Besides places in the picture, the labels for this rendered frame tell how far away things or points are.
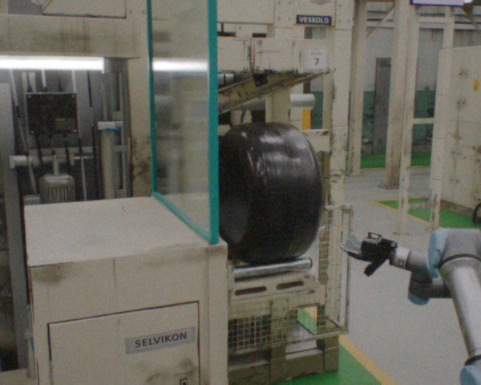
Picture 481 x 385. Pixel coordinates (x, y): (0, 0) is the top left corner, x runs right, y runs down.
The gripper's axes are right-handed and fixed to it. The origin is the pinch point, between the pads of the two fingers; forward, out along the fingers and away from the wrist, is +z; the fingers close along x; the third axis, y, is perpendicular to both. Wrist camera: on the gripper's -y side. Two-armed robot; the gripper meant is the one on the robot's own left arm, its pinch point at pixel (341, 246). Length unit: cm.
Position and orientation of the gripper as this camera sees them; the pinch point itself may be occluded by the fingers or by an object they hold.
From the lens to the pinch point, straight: 210.1
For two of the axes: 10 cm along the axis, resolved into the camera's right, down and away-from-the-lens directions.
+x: -5.0, 4.2, -7.6
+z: -8.7, -2.2, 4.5
